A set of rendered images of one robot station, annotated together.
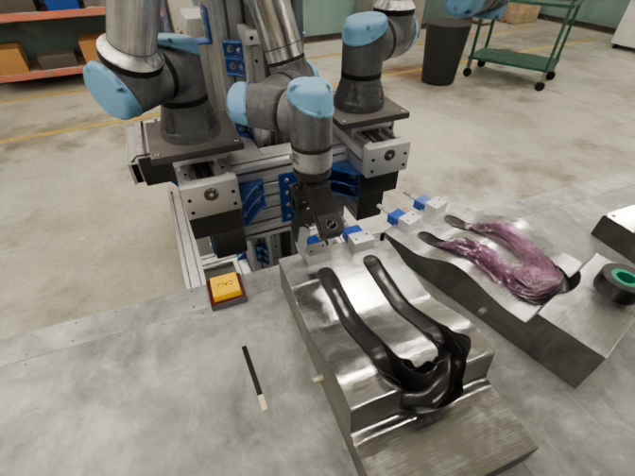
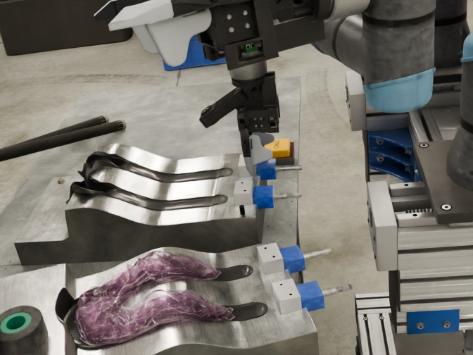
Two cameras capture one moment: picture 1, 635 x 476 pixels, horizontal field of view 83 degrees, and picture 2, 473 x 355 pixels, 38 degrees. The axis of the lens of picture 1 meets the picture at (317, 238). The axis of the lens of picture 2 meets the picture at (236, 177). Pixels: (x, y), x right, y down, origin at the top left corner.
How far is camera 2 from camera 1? 1.66 m
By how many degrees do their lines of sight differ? 90
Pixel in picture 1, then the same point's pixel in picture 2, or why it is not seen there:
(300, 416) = not seen: hidden behind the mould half
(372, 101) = (450, 156)
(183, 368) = (219, 140)
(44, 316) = not seen: outside the picture
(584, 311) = (34, 295)
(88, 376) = not seen: hidden behind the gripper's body
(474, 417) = (55, 222)
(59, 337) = (286, 97)
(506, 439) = (32, 230)
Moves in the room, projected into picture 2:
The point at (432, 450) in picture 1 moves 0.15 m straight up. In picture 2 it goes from (61, 199) to (43, 139)
